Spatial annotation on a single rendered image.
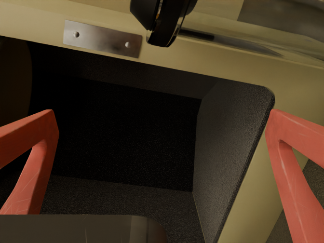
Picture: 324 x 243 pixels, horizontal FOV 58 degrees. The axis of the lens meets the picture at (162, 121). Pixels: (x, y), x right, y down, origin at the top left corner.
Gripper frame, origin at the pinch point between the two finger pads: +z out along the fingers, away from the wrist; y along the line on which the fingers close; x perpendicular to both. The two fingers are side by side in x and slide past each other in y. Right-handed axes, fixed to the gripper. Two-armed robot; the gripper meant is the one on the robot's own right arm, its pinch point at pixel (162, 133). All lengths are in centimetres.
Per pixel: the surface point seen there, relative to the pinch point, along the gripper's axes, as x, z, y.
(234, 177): 20.1, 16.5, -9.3
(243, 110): 13.3, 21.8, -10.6
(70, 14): 0.0, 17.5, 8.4
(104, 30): 1.3, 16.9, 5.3
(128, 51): 3.2, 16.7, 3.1
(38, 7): -0.5, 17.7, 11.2
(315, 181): 17.8, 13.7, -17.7
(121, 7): 10, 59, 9
